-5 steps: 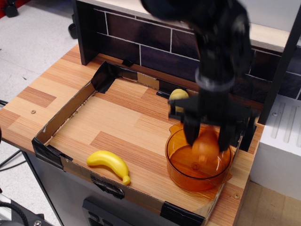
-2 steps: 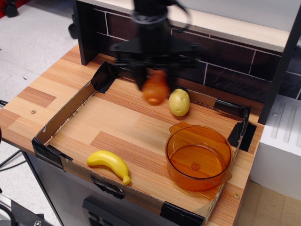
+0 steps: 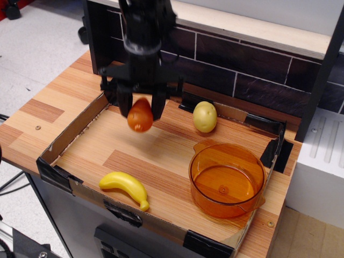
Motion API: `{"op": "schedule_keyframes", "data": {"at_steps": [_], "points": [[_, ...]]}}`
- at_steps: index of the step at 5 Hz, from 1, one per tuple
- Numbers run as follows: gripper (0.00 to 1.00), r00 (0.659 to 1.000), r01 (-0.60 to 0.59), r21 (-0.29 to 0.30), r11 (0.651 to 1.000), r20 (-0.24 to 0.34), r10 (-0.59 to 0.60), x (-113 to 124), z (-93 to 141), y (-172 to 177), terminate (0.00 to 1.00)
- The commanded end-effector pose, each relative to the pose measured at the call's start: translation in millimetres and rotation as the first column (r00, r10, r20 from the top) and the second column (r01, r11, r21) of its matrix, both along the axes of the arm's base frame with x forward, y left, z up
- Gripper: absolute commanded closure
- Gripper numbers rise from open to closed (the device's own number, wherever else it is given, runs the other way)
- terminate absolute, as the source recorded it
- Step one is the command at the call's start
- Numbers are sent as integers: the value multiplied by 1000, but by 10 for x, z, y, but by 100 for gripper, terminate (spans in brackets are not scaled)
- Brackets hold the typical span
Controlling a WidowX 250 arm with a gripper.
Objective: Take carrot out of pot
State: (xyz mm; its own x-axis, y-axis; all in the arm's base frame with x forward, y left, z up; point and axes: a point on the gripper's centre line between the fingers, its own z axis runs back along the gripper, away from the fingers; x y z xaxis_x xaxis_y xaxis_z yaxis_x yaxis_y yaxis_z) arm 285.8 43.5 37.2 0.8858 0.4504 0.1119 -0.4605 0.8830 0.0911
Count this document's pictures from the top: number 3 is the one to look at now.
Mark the yellow toy banana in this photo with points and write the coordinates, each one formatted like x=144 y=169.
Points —
x=127 y=183

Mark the black office chair wheel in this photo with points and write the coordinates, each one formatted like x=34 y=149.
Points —
x=82 y=33

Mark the dark brick backsplash panel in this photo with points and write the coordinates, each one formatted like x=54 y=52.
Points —
x=281 y=68

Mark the orange transparent plastic pot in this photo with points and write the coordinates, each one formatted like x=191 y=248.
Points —
x=227 y=180

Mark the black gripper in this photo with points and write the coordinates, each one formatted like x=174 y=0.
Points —
x=141 y=75

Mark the black stand foot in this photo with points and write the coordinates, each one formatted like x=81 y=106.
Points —
x=11 y=9

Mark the black metal bracket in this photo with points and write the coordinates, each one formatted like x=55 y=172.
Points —
x=16 y=244

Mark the cardboard fence with black tape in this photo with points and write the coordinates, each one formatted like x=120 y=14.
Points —
x=96 y=141

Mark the white grooved block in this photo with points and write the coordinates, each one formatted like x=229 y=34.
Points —
x=316 y=187

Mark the orange toy carrot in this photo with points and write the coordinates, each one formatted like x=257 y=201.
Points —
x=140 y=117

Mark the yellow toy potato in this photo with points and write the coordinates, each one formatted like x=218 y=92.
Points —
x=205 y=117

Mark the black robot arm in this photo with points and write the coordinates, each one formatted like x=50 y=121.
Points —
x=148 y=23

